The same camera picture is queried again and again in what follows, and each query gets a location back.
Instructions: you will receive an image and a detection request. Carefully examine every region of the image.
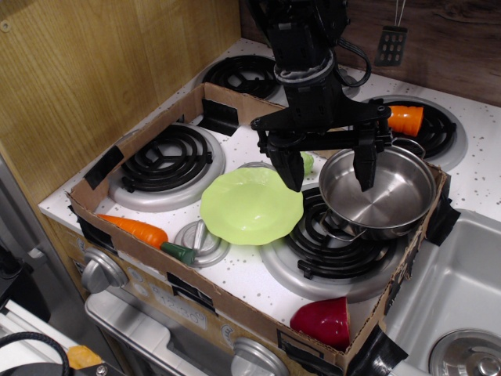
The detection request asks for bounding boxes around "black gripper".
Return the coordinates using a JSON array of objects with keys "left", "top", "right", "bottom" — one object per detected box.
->
[{"left": 250, "top": 75, "right": 392, "bottom": 192}]

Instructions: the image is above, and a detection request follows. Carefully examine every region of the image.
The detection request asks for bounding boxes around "silver stovetop knob front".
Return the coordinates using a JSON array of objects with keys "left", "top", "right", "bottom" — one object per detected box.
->
[{"left": 174, "top": 220, "right": 229, "bottom": 268}]

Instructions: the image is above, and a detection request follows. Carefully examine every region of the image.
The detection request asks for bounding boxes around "yellow object bottom left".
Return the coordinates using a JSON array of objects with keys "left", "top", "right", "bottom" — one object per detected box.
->
[{"left": 67, "top": 345, "right": 103, "bottom": 370}]

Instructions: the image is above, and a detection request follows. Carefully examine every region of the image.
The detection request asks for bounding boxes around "orange ribbed toy carrot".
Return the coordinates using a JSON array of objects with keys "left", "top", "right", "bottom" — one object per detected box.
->
[{"left": 388, "top": 105, "right": 424, "bottom": 136}]

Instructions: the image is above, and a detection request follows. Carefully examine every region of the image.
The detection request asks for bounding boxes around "silver oven door handle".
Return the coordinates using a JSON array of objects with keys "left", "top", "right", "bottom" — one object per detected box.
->
[{"left": 85, "top": 291, "right": 205, "bottom": 375}]

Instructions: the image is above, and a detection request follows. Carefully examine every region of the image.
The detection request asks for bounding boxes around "light green plastic plate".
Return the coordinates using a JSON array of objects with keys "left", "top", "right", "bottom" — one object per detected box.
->
[{"left": 200, "top": 168, "right": 304, "bottom": 245}]

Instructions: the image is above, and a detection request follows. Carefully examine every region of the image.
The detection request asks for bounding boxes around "grey toy sink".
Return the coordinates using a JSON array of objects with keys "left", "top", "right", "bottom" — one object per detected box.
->
[{"left": 385, "top": 210, "right": 500, "bottom": 375}]

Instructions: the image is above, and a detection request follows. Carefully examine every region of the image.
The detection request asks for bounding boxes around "back left black burner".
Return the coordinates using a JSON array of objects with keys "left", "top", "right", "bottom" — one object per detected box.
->
[{"left": 201, "top": 55, "right": 279, "bottom": 99}]

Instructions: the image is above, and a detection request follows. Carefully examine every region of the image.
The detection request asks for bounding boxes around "stainless steel pot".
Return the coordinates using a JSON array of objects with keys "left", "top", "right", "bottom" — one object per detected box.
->
[{"left": 319, "top": 146, "right": 437, "bottom": 243}]

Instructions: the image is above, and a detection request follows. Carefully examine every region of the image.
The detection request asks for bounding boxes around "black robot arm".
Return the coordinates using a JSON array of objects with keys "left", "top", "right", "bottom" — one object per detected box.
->
[{"left": 247, "top": 1, "right": 391, "bottom": 191}]

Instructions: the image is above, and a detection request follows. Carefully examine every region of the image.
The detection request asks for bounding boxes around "black hanging spatula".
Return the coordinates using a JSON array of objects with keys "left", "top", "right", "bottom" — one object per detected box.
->
[{"left": 374, "top": 0, "right": 408, "bottom": 67}]

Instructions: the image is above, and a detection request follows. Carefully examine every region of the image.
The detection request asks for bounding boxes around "black cable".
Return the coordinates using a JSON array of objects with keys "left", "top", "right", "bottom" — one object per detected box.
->
[{"left": 0, "top": 331, "right": 70, "bottom": 376}]

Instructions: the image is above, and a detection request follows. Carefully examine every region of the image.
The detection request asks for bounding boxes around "brown cardboard fence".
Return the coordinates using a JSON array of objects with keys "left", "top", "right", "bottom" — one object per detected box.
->
[{"left": 69, "top": 83, "right": 449, "bottom": 375}]

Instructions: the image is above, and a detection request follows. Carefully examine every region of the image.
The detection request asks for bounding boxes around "silver oven knob left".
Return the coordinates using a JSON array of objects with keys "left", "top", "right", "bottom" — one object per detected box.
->
[{"left": 81, "top": 248, "right": 128, "bottom": 294}]

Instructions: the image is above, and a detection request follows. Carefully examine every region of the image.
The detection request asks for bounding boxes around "front right black burner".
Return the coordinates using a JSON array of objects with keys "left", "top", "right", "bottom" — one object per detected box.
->
[{"left": 285, "top": 186, "right": 396, "bottom": 279}]

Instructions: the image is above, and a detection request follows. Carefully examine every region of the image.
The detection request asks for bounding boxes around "silver stovetop knob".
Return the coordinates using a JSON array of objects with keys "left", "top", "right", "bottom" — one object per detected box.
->
[
  {"left": 174, "top": 220, "right": 229, "bottom": 268},
  {"left": 339, "top": 68, "right": 360, "bottom": 99}
]

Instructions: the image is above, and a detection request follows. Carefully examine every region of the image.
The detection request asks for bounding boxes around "red plastic bowl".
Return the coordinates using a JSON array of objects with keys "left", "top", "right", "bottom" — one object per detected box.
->
[{"left": 290, "top": 297, "right": 351, "bottom": 352}]

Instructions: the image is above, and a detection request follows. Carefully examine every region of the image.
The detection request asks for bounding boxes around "green toy broccoli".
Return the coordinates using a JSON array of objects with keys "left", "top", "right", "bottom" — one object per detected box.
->
[{"left": 301, "top": 151, "right": 315, "bottom": 176}]

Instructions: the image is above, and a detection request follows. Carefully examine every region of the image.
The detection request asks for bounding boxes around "silver sink drain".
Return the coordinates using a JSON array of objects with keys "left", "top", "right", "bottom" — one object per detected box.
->
[{"left": 428, "top": 329, "right": 500, "bottom": 375}]

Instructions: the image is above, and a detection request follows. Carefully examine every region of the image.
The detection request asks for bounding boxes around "silver oven knob right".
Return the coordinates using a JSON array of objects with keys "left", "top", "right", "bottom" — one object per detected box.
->
[{"left": 230, "top": 337, "right": 290, "bottom": 376}]

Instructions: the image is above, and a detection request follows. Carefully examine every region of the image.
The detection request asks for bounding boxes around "silver oven knob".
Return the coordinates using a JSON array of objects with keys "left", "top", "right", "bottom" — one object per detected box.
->
[
  {"left": 81, "top": 248, "right": 128, "bottom": 294},
  {"left": 230, "top": 337, "right": 290, "bottom": 376}
]

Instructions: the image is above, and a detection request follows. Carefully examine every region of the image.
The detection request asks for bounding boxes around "front left black burner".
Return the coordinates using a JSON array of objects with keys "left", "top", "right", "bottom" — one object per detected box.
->
[{"left": 121, "top": 124, "right": 215, "bottom": 193}]

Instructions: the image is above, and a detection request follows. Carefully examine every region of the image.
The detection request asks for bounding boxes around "silver stovetop knob back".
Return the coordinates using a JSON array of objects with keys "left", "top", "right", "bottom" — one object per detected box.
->
[{"left": 339, "top": 68, "right": 360, "bottom": 99}]

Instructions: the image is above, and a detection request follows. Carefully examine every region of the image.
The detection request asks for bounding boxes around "black burner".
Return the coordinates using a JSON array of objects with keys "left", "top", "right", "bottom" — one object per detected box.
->
[
  {"left": 368, "top": 95, "right": 459, "bottom": 161},
  {"left": 201, "top": 55, "right": 279, "bottom": 99},
  {"left": 285, "top": 186, "right": 396, "bottom": 279},
  {"left": 121, "top": 124, "right": 215, "bottom": 193}
]

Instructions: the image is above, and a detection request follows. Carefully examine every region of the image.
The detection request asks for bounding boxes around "back right black burner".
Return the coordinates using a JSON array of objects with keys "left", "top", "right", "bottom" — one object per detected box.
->
[{"left": 368, "top": 95, "right": 459, "bottom": 161}]

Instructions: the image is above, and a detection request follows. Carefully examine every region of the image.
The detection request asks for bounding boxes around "orange toy carrot green top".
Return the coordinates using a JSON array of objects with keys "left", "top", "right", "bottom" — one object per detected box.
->
[{"left": 97, "top": 214, "right": 196, "bottom": 266}]

